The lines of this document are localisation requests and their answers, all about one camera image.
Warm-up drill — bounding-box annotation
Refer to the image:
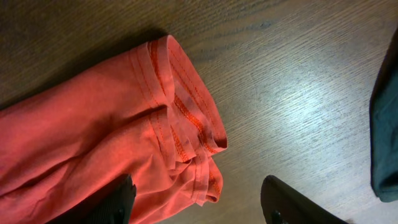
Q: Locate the orange red printed t-shirt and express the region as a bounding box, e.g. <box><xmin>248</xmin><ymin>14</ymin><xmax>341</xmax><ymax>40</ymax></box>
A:
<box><xmin>1</xmin><ymin>35</ymin><xmax>228</xmax><ymax>223</ymax></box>

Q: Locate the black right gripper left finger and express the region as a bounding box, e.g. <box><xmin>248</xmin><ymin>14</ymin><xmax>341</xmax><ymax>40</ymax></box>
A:
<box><xmin>49</xmin><ymin>174</ymin><xmax>137</xmax><ymax>224</ymax></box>

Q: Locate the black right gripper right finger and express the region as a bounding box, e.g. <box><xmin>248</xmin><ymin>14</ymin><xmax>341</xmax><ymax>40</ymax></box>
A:
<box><xmin>261</xmin><ymin>175</ymin><xmax>347</xmax><ymax>224</ymax></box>

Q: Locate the pile of dark clothes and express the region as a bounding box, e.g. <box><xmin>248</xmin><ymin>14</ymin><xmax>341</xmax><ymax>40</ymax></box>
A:
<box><xmin>369</xmin><ymin>32</ymin><xmax>397</xmax><ymax>202</ymax></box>

